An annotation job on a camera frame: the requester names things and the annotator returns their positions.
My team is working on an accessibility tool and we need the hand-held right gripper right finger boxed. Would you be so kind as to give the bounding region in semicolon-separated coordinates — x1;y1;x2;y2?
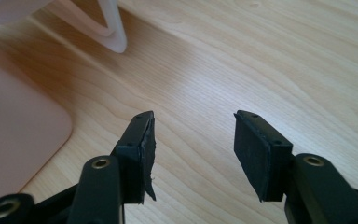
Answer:
233;109;295;203

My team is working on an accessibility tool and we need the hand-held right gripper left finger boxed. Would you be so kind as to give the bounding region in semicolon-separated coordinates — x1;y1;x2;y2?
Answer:
110;110;158;205

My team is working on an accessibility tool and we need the pink mat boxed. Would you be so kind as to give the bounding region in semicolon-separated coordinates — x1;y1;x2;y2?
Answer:
0;57;74;207

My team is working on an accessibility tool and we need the white plastic jug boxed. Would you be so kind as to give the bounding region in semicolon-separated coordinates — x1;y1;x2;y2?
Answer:
0;0;129;54

